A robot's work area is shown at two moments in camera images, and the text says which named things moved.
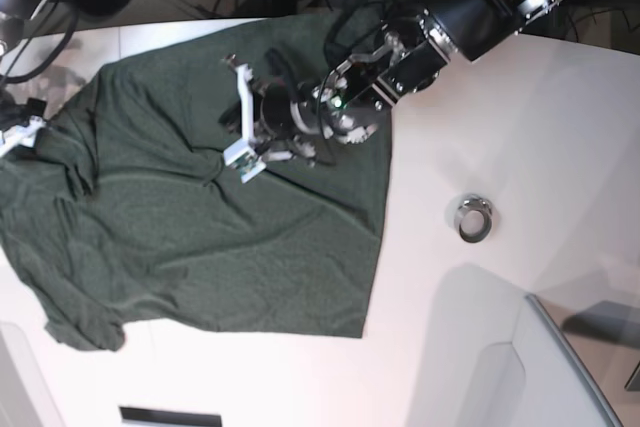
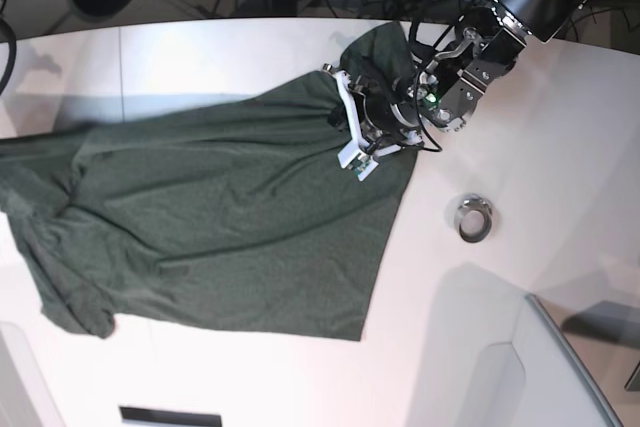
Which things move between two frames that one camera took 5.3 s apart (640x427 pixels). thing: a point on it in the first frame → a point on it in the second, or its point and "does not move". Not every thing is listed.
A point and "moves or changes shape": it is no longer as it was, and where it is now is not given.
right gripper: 283,112 → 391,110
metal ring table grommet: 474,218 does not move
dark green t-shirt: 118,206 moves or changes shape
